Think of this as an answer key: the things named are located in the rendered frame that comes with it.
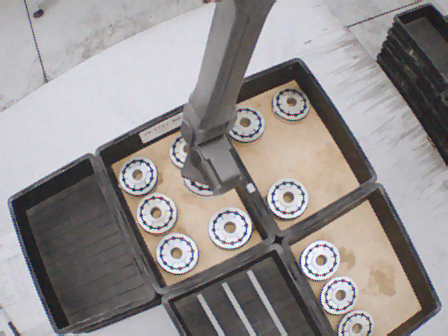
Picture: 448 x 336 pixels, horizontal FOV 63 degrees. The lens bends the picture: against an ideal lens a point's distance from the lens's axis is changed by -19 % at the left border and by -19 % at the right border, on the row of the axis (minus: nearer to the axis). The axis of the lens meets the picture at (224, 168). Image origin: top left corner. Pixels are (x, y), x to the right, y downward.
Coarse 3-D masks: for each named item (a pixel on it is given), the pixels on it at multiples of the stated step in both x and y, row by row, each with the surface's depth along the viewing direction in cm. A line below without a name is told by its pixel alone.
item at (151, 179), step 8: (128, 160) 111; (136, 160) 111; (144, 160) 111; (128, 168) 110; (152, 168) 110; (120, 176) 109; (128, 176) 109; (152, 176) 110; (128, 184) 109; (144, 184) 109; (152, 184) 109; (128, 192) 108; (136, 192) 108; (144, 192) 108
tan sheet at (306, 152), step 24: (264, 96) 120; (264, 120) 118; (312, 120) 117; (264, 144) 115; (288, 144) 115; (312, 144) 115; (336, 144) 115; (264, 168) 113; (288, 168) 113; (312, 168) 113; (336, 168) 113; (264, 192) 111; (312, 192) 111; (336, 192) 110
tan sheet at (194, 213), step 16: (160, 144) 116; (160, 160) 114; (160, 176) 113; (176, 176) 113; (160, 192) 111; (176, 192) 111; (192, 208) 110; (208, 208) 110; (240, 208) 110; (192, 224) 108; (160, 240) 107; (208, 240) 107; (256, 240) 107; (176, 256) 106; (208, 256) 106; (224, 256) 105; (192, 272) 104
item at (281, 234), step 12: (288, 60) 113; (300, 60) 113; (264, 72) 111; (324, 96) 109; (336, 108) 108; (348, 132) 105; (360, 156) 103; (240, 168) 102; (372, 168) 102; (252, 180) 101; (372, 180) 101; (348, 192) 100; (360, 192) 100; (264, 204) 99; (336, 204) 99; (312, 216) 100; (276, 228) 98; (288, 228) 97
